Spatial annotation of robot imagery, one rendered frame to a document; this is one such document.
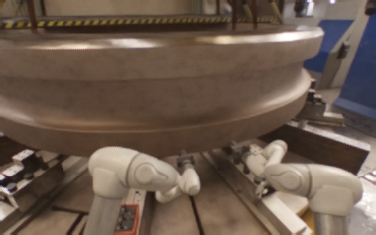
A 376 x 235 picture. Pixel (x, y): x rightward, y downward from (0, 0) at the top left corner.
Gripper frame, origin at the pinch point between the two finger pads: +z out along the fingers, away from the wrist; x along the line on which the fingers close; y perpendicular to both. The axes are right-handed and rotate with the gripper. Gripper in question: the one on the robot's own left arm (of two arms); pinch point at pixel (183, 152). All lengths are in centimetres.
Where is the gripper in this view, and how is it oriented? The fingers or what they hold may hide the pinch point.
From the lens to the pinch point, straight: 146.7
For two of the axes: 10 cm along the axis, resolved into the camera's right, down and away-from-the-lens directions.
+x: -9.8, 1.0, -1.7
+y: -0.1, -8.8, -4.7
